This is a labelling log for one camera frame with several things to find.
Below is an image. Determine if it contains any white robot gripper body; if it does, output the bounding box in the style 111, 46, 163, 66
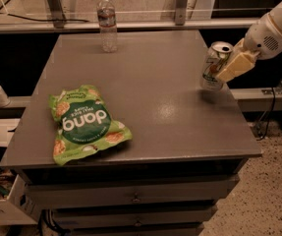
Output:
243, 13, 282, 60

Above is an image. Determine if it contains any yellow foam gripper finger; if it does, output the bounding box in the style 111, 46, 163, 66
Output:
231, 38, 244, 54
216, 50, 258, 83

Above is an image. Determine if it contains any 7up soda can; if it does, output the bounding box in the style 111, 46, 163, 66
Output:
200, 41, 233, 90

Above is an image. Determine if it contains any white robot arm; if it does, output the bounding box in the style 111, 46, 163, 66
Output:
216, 2, 282, 83

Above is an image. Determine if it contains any clear plastic water bottle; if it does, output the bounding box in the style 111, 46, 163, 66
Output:
97, 0, 118, 53

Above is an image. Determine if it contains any green dang chips bag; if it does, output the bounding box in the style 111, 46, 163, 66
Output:
49, 85, 133, 165

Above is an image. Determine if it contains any grey drawer cabinet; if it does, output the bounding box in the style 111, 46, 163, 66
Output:
1, 30, 260, 236

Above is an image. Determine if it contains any white cardboard box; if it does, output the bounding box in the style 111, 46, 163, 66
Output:
0, 175, 41, 226

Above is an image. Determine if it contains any metal window frame rail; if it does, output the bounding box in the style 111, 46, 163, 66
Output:
0, 0, 282, 35

